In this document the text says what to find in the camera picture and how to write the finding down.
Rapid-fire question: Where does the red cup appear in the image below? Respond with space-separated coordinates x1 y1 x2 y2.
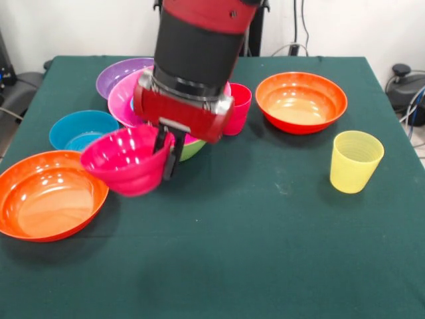
222 82 252 136

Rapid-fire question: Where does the black computer box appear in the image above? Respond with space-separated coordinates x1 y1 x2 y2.
0 28 17 90

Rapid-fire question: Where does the straight-sided blue bowl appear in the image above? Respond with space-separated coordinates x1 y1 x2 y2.
48 110 120 152

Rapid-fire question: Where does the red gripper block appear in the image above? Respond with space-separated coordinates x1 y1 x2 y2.
132 71 235 181

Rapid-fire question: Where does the small crimson bowl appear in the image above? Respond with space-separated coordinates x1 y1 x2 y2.
79 125 175 197

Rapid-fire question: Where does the dark green table cloth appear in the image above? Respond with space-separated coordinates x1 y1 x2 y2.
0 54 425 319

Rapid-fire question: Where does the tangle of cables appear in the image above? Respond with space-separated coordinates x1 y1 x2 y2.
398 84 425 134

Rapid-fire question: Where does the large magenta bowl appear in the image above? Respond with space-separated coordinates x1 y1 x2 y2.
107 65 233 130

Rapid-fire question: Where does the yellow cup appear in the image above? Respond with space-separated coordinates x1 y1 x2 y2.
329 130 385 194

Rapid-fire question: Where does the white cable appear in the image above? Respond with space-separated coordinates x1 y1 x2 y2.
270 0 311 58

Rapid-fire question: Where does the purple bowl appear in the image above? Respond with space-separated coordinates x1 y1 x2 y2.
95 56 155 100

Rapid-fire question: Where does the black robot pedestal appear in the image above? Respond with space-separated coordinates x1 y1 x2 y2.
153 0 270 57

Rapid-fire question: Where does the black pedestal foot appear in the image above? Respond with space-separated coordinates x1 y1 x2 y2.
384 63 425 112
9 70 46 116

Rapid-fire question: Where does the orange bowl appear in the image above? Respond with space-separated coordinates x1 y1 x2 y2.
255 71 349 135
0 150 110 243

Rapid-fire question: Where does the green bowl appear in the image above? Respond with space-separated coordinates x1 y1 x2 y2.
171 138 207 163

